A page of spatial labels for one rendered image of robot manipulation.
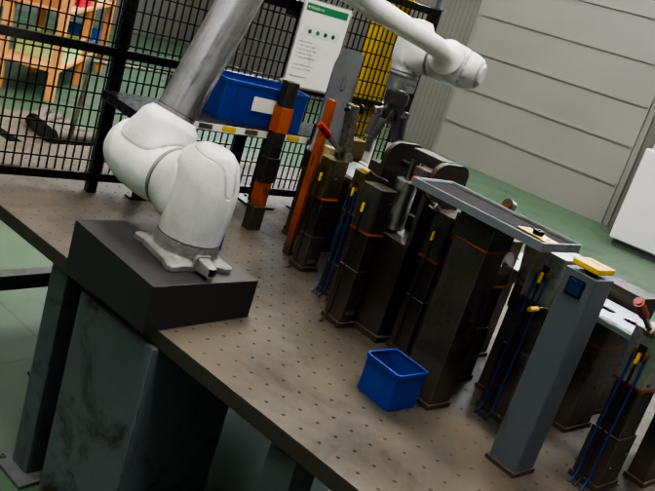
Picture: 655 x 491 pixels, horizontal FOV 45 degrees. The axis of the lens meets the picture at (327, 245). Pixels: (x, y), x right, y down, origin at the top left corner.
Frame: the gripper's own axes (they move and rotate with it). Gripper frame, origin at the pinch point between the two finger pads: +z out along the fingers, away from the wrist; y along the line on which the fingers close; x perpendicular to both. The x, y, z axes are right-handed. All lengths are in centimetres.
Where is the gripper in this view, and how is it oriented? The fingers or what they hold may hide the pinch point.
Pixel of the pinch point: (377, 155)
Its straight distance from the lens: 242.3
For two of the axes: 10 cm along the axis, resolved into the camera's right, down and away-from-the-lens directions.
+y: 7.4, 0.2, 6.7
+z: -2.9, 9.1, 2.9
